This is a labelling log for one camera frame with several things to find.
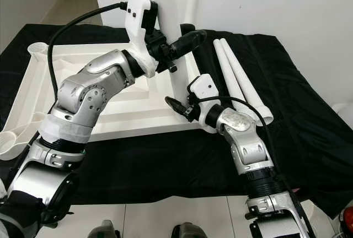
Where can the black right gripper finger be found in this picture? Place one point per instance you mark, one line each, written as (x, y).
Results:
(176, 107)

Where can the white plastic table leg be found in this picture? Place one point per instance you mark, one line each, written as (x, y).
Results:
(231, 72)
(244, 72)
(179, 84)
(192, 1)

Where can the white plastic table top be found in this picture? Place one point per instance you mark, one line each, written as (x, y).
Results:
(33, 100)

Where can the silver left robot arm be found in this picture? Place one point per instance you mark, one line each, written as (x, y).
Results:
(88, 92)

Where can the black table cloth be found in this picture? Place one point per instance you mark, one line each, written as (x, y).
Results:
(171, 161)

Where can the grey right robot leg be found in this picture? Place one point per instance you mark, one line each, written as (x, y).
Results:
(187, 231)

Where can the grey robot leg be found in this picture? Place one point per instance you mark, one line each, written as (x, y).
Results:
(187, 231)
(106, 231)

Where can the grey left robot leg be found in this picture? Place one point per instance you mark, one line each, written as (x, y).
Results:
(106, 231)

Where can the red round object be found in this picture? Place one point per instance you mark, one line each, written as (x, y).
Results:
(348, 218)

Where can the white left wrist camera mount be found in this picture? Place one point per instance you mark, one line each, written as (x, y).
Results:
(138, 15)

